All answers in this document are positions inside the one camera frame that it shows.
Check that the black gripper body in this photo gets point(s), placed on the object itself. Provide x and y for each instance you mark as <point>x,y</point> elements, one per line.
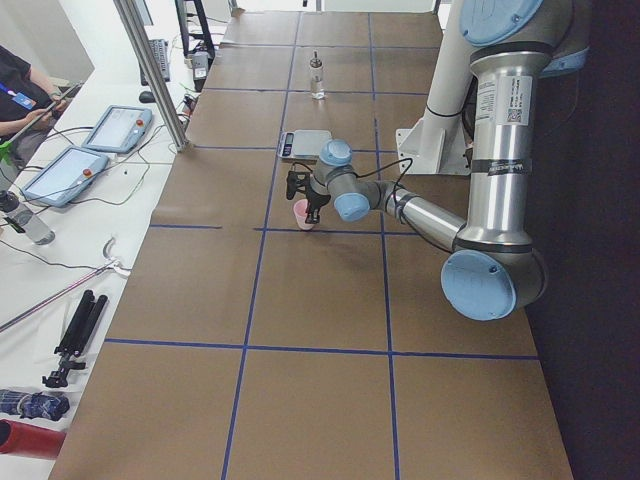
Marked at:
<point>317,198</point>

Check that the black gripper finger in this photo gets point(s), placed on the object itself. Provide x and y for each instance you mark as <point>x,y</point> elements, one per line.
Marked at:
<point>312,213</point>

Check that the pink plastic cup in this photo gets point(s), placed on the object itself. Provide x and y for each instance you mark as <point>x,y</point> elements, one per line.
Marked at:
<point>300,213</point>

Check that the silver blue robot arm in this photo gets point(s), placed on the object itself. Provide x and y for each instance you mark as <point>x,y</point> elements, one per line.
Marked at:
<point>478,121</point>

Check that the grey digital kitchen scale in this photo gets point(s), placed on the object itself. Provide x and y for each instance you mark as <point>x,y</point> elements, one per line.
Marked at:
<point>302,144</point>

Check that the glass sauce dispenser bottle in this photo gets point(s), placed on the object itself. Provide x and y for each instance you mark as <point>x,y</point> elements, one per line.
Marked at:
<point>316,77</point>

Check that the black computer mouse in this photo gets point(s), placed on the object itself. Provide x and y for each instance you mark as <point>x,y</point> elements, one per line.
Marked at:
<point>146,97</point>

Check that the white metal hook tool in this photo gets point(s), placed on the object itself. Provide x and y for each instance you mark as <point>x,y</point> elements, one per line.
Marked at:
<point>112,262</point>

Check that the upper blue teach pendant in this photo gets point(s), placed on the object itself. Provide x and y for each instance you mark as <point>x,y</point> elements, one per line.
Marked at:
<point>119,129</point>

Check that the blue teach pendant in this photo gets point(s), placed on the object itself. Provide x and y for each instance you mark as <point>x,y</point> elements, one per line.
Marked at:
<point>65,177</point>
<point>119,129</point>

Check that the black keyboard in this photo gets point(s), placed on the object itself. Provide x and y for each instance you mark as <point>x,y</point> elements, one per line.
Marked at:
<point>159,50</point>

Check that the lower blue teach pendant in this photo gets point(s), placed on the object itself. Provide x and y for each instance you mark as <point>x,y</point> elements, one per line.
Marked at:
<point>65,177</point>

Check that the black folded tripod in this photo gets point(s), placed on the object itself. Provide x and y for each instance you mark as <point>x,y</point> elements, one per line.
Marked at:
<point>76,338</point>

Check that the clear plastic water bottle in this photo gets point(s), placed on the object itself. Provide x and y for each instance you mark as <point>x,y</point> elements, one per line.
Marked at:
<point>25,220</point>

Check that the seated person in black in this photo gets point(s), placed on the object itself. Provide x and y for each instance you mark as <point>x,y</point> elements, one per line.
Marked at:
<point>26,94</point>

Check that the thin metal rod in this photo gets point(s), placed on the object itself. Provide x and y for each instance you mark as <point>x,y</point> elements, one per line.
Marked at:
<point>50,299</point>

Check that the red cylinder bottle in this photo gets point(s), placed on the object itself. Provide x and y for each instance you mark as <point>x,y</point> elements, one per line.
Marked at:
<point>26,440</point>

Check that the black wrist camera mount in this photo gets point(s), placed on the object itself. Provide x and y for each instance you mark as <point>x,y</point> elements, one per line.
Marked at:
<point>296,183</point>

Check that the aluminium frame post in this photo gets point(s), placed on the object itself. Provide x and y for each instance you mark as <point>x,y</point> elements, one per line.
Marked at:
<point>135,30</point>

